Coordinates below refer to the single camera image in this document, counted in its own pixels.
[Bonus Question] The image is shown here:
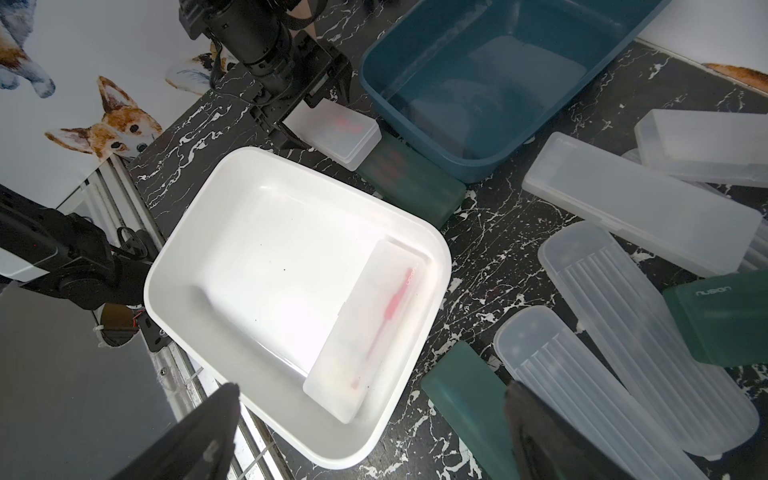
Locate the teal plastic storage box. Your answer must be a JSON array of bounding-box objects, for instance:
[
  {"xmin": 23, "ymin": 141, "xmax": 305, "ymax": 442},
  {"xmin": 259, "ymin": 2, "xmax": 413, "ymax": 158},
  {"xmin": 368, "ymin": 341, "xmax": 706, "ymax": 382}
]
[{"xmin": 360, "ymin": 1, "xmax": 664, "ymax": 184}]

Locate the dark green case upright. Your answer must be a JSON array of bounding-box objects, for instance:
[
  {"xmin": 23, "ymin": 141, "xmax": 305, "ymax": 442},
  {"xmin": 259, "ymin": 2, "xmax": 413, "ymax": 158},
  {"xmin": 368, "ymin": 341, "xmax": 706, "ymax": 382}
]
[{"xmin": 663, "ymin": 270, "xmax": 767, "ymax": 367}]

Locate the clear pencil case pink pen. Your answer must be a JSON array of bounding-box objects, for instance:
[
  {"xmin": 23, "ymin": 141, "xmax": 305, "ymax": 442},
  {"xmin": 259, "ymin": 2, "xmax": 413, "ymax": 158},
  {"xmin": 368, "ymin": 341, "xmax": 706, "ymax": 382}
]
[{"xmin": 284, "ymin": 99, "xmax": 382, "ymax": 171}]

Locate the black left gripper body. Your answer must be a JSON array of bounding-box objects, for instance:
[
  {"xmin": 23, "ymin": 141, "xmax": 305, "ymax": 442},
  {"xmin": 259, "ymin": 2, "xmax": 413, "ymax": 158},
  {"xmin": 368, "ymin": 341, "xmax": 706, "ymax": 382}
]
[{"xmin": 179, "ymin": 0, "xmax": 352, "ymax": 150}]

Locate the dark green pencil case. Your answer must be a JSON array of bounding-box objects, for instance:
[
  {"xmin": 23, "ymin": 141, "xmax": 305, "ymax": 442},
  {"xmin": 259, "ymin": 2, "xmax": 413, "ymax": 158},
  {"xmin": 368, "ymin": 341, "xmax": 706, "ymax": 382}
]
[{"xmin": 356, "ymin": 131, "xmax": 466, "ymax": 229}]

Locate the white plastic storage box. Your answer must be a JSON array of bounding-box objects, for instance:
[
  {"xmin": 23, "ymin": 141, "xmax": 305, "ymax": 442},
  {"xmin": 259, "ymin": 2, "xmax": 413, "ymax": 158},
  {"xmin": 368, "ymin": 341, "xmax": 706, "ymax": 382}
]
[{"xmin": 144, "ymin": 147, "xmax": 452, "ymax": 470}]

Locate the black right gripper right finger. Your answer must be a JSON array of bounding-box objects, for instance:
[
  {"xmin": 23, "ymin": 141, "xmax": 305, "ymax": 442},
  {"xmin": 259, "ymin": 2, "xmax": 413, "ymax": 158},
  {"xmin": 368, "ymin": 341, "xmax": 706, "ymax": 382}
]
[{"xmin": 504, "ymin": 380, "xmax": 632, "ymax": 480}]

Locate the dark green case middle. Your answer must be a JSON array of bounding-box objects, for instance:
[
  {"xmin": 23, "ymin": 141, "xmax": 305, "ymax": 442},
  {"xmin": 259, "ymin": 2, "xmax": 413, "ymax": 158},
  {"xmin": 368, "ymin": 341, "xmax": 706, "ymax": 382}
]
[{"xmin": 421, "ymin": 341, "xmax": 520, "ymax": 479}]

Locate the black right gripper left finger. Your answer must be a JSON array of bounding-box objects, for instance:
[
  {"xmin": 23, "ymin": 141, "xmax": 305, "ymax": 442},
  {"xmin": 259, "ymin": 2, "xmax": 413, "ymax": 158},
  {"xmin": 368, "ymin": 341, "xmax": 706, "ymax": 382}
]
[{"xmin": 114, "ymin": 383, "xmax": 240, "ymax": 479}]

